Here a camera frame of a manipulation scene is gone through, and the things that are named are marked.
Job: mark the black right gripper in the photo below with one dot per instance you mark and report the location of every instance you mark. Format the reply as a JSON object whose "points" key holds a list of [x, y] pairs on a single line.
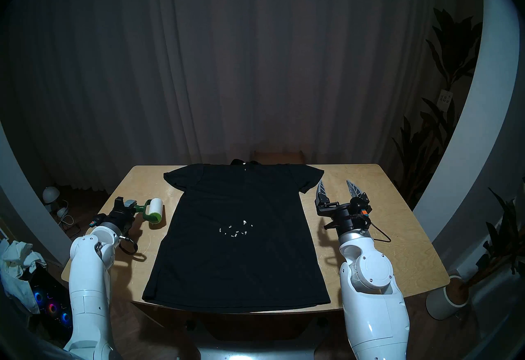
{"points": [[346, 217]]}

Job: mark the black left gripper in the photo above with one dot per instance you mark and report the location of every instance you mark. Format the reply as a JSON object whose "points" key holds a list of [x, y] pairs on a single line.
{"points": [[117, 219]]}

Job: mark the black short-sleeve t-shirt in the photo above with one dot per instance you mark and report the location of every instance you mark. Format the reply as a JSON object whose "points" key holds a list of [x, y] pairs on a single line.
{"points": [[238, 265]]}

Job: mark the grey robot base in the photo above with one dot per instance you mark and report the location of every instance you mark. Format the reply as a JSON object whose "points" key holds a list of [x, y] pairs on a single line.
{"points": [[254, 355]]}

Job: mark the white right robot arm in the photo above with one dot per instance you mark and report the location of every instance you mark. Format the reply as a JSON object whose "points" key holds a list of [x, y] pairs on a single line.
{"points": [[373, 314]]}

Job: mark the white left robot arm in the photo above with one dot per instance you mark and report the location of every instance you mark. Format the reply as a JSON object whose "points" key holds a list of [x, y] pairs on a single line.
{"points": [[88, 301]]}

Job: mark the small white mushroom lamp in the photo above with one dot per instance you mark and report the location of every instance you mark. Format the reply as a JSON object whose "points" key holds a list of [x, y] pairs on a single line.
{"points": [[61, 212]]}

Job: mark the brown wooden box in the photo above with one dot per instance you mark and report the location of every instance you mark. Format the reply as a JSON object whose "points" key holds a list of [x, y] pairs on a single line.
{"points": [[279, 157]]}

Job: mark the large white mushroom lamp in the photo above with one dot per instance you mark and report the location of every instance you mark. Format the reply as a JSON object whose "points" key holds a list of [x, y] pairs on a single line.
{"points": [[50, 194]]}

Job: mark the white curved arch panel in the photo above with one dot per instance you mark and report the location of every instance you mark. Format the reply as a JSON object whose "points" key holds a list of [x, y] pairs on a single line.
{"points": [[24, 215], [463, 158]]}

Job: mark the crumpled white cloth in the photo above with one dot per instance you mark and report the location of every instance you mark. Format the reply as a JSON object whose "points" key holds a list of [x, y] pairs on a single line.
{"points": [[16, 260]]}

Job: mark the computer case with RGB fans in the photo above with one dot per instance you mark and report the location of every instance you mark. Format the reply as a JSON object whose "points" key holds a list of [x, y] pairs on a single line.
{"points": [[51, 308]]}

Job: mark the white paper plant tag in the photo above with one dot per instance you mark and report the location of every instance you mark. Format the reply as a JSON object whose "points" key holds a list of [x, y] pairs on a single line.
{"points": [[443, 99]]}

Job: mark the plant in white pot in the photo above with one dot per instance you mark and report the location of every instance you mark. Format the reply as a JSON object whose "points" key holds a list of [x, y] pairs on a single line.
{"points": [[441, 301]]}

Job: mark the grey pleated curtain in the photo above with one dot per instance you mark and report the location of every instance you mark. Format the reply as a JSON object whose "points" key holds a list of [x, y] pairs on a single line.
{"points": [[246, 55]]}

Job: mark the tall dark leafy plant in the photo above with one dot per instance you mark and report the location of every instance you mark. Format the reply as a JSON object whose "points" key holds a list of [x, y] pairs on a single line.
{"points": [[451, 47]]}

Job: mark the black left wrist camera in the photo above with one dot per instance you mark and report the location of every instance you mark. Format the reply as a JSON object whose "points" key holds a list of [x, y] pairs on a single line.
{"points": [[98, 221]]}

